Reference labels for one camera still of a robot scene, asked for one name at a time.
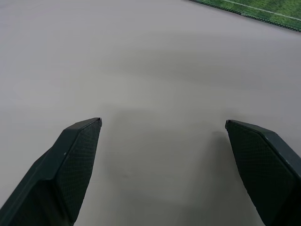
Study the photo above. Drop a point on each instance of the green turf mat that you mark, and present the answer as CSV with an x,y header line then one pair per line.
x,y
258,8

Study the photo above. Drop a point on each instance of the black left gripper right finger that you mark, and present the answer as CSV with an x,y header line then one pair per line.
x,y
263,171

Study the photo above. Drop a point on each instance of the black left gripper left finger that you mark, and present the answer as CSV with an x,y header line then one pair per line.
x,y
56,174

